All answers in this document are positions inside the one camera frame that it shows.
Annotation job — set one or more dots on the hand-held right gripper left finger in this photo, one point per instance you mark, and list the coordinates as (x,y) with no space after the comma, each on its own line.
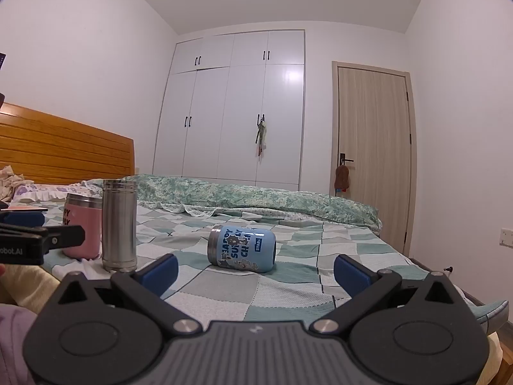
(162,269)

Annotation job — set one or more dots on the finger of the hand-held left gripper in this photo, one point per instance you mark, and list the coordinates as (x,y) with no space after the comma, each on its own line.
(24,219)
(66,236)

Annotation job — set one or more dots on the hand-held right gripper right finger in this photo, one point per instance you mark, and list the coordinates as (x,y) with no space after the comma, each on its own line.
(349,270)

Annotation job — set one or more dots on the blue printed cup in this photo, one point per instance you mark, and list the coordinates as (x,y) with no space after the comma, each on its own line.
(240,248)

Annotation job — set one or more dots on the pink printed cup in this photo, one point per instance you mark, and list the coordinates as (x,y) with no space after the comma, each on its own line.
(84,224)

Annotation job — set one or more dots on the stainless steel cup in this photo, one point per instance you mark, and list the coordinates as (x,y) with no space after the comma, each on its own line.
(119,228)

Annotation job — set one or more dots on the flat red item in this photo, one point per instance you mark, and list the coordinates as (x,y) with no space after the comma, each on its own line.
(24,208)

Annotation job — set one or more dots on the purple floral pillow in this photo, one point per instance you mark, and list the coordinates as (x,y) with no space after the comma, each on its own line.
(40,192)

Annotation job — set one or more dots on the yellow blanket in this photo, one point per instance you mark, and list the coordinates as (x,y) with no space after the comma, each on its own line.
(28,284)

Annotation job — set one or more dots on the beige crumpled cloth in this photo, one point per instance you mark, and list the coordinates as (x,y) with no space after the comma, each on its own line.
(10,180)

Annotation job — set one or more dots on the checkered bedsheet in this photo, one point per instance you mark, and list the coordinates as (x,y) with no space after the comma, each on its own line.
(304,248)

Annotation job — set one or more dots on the wooden headboard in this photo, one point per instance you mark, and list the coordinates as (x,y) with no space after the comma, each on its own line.
(60,148)

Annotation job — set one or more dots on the purple cloth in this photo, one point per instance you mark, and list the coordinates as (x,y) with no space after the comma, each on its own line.
(16,341)

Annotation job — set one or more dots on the brown hanging pouch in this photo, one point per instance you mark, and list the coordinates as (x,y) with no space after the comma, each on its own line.
(342,178)

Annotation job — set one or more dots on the green floral quilt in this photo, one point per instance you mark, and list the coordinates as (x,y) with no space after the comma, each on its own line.
(260,198)

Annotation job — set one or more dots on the wooden door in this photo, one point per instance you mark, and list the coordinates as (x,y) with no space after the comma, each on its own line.
(372,128)

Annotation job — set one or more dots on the teal cushion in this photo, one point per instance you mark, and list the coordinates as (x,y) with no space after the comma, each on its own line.
(493,315)

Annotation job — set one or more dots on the dark object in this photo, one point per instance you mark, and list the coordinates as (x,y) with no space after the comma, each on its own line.
(2,61)

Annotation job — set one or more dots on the white wardrobe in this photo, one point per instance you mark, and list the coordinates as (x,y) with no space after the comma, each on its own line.
(240,108)

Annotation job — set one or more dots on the wall outlet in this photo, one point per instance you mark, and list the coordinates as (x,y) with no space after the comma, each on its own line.
(506,236)

